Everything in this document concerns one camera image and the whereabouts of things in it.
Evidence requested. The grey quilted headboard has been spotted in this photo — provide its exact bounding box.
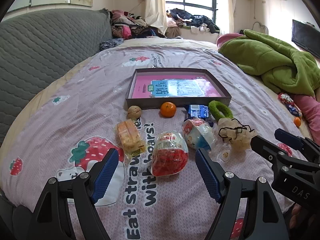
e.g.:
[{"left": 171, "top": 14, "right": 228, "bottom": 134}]
[{"left": 0, "top": 9, "right": 112, "bottom": 145}]

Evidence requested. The pink book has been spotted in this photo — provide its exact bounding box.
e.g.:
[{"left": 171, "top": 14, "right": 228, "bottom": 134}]
[{"left": 132, "top": 74, "right": 223, "bottom": 98}]

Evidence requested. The pink pillow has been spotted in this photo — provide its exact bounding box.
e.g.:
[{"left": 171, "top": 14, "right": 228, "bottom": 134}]
[{"left": 216, "top": 33, "right": 241, "bottom": 53}]

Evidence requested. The blue snack packet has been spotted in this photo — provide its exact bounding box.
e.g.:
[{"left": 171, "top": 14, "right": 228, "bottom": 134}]
[{"left": 184, "top": 104, "right": 214, "bottom": 127}]

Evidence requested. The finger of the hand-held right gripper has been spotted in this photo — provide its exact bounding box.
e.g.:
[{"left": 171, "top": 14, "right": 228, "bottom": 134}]
[
  {"left": 274, "top": 128, "right": 320, "bottom": 157},
  {"left": 250, "top": 135, "right": 304, "bottom": 168}
]

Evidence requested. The yellow biscuit packet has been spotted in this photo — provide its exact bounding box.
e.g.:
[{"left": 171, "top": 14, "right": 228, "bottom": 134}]
[{"left": 115, "top": 119, "right": 147, "bottom": 155}]

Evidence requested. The cream curtain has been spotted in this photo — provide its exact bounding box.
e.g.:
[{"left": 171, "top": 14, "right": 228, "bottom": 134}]
[
  {"left": 145, "top": 0, "right": 167, "bottom": 36},
  {"left": 224, "top": 0, "right": 238, "bottom": 34}
]

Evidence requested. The pink strawberry printed blanket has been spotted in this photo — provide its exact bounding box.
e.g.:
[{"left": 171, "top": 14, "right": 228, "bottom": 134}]
[{"left": 0, "top": 45, "right": 313, "bottom": 240}]

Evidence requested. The pink quilt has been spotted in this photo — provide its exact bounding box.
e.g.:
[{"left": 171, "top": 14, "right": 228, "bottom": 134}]
[{"left": 294, "top": 94, "right": 320, "bottom": 140}]

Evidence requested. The pile of mixed clothes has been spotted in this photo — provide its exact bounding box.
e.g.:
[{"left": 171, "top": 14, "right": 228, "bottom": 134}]
[{"left": 110, "top": 9, "right": 165, "bottom": 39}]

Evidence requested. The shallow grey pink tray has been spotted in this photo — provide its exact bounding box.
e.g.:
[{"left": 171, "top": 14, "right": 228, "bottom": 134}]
[{"left": 125, "top": 68, "right": 232, "bottom": 110}]

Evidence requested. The green fuzzy ring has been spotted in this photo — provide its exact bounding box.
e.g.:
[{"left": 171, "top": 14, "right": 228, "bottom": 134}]
[{"left": 209, "top": 100, "right": 234, "bottom": 119}]

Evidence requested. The white curved frame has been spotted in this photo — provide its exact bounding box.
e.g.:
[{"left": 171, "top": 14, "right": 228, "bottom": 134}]
[{"left": 252, "top": 21, "right": 268, "bottom": 34}]

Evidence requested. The person's right hand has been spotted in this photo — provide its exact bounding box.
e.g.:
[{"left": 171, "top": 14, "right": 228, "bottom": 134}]
[{"left": 290, "top": 204, "right": 310, "bottom": 229}]

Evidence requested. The red silver candy packet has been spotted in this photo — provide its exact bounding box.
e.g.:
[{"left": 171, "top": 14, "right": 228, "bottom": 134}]
[{"left": 278, "top": 92, "right": 295, "bottom": 105}]

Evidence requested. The red egg toy packet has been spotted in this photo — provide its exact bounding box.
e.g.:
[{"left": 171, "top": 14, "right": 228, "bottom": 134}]
[{"left": 151, "top": 131, "right": 189, "bottom": 177}]

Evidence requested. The walnut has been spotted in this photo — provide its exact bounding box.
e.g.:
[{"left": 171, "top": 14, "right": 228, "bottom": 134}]
[{"left": 127, "top": 106, "right": 142, "bottom": 119}]

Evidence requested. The dark blue patterned cloth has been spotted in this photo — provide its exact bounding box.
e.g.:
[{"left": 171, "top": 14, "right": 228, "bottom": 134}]
[{"left": 99, "top": 38, "right": 124, "bottom": 52}]

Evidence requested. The blue candy packet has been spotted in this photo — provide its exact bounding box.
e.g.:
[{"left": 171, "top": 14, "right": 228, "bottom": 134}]
[{"left": 286, "top": 104, "right": 303, "bottom": 118}]

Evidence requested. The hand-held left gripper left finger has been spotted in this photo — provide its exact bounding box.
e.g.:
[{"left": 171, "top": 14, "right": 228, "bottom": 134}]
[{"left": 30, "top": 148, "right": 120, "bottom": 240}]

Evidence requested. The beige bed sheet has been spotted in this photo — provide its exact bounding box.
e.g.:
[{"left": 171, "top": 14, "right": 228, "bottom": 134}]
[{"left": 4, "top": 35, "right": 314, "bottom": 143}]

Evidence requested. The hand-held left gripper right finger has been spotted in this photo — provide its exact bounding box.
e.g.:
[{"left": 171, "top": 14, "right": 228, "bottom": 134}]
[{"left": 195, "top": 148, "right": 288, "bottom": 240}]

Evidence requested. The green fleece blanket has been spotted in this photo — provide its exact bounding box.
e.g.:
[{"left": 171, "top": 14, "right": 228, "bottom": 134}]
[{"left": 218, "top": 29, "right": 320, "bottom": 98}]

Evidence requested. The black television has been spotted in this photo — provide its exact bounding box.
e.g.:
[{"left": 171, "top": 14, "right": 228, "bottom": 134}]
[{"left": 292, "top": 19, "right": 320, "bottom": 58}]

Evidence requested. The pile of dark clothes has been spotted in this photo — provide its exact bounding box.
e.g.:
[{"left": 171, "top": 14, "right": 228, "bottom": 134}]
[{"left": 166, "top": 8, "right": 220, "bottom": 34}]

